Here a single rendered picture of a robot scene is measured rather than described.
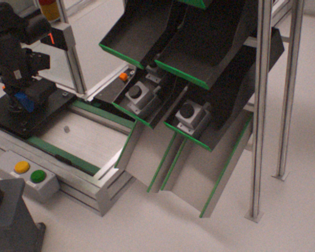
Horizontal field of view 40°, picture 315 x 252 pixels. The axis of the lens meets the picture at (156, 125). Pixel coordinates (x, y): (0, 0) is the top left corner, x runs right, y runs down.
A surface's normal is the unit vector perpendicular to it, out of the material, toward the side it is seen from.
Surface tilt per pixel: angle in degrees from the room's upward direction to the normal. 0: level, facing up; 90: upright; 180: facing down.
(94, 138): 0
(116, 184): 90
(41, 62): 89
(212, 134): 25
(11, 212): 0
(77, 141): 0
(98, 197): 90
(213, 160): 45
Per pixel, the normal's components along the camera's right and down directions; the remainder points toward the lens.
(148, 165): -0.58, -0.17
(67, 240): -0.11, -0.75
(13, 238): 0.73, 0.36
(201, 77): -0.40, -0.47
